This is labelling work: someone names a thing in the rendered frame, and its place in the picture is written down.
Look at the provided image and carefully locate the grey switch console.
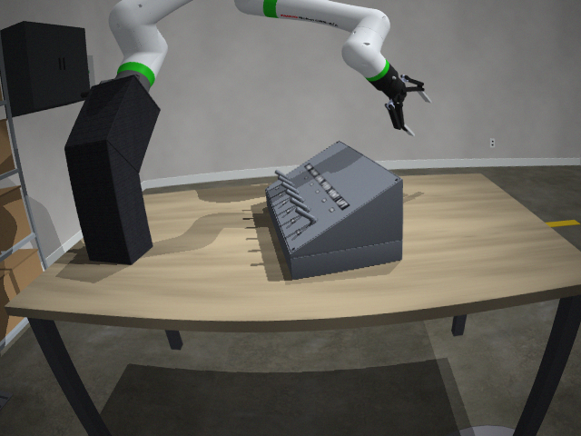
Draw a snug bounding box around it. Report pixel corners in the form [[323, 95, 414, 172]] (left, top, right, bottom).
[[265, 141, 403, 280]]

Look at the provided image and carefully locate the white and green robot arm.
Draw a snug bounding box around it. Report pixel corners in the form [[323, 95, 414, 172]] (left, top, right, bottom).
[[100, 0, 399, 93]]

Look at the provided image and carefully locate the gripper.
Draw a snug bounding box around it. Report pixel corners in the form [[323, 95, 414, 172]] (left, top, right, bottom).
[[382, 74, 432, 136]]

